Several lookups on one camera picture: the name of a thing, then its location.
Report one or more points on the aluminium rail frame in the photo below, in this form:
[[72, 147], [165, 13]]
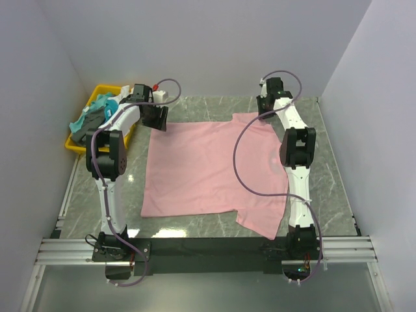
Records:
[[343, 241]]

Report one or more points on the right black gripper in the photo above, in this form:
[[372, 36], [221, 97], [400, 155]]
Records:
[[259, 100]]

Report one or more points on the black base bar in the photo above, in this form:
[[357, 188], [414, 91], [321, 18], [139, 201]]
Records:
[[148, 256]]

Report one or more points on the light green t shirt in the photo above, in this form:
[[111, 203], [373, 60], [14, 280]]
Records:
[[95, 105]]

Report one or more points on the grey t shirt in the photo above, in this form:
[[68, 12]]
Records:
[[91, 120]]

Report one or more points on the white t shirt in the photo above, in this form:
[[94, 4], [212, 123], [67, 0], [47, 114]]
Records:
[[125, 91]]

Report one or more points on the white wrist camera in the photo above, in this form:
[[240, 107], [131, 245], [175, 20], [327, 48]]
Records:
[[263, 85], [159, 95]]

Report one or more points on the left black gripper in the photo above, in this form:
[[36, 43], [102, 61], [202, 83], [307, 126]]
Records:
[[160, 123]]

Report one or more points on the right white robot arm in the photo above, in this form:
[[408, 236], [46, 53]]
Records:
[[296, 155]]

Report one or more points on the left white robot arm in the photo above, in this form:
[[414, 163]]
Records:
[[106, 155]]

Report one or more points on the pink t shirt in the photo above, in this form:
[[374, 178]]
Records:
[[200, 168]]

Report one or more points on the teal t shirt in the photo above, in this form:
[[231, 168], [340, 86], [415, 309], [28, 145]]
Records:
[[110, 108]]

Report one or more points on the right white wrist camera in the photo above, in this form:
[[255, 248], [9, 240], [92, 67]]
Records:
[[263, 85]]

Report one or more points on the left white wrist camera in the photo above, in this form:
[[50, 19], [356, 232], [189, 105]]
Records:
[[159, 95]]

